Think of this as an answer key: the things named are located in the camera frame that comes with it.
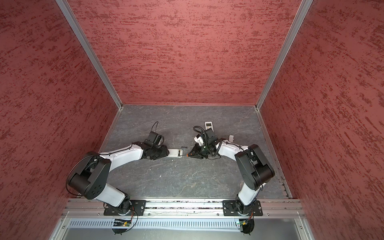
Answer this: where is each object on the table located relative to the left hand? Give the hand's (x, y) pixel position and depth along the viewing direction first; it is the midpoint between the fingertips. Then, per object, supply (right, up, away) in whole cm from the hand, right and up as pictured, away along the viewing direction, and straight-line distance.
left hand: (166, 155), depth 92 cm
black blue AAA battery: (+11, +4, +6) cm, 13 cm away
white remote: (+29, +19, +16) cm, 38 cm away
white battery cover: (+43, +10, +10) cm, 46 cm away
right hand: (+15, 0, -6) cm, 16 cm away
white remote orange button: (+7, +1, +2) cm, 8 cm away
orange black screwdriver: (+14, +2, -5) cm, 15 cm away
